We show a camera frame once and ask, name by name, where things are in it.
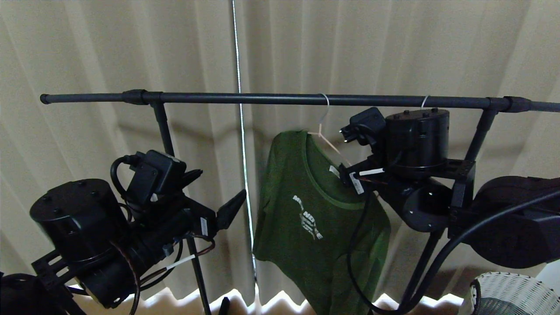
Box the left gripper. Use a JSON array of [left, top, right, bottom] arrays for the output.
[[83, 169, 247, 307]]

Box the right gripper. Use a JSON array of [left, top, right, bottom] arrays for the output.
[[340, 160, 453, 232]]

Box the green printed shirt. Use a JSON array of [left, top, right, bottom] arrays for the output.
[[253, 130, 391, 315]]

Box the black clothes rack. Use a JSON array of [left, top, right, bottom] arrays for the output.
[[40, 89, 560, 315]]

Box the white laundry basket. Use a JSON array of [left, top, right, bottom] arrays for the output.
[[469, 272, 560, 315]]

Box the beige curtain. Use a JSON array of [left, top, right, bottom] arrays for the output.
[[0, 0, 560, 309]]

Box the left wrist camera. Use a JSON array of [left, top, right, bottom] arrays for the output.
[[127, 150, 188, 206]]

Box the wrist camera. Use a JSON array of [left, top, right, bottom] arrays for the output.
[[340, 107, 386, 146], [127, 150, 188, 206]]

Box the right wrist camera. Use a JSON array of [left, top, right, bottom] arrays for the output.
[[340, 107, 386, 146]]

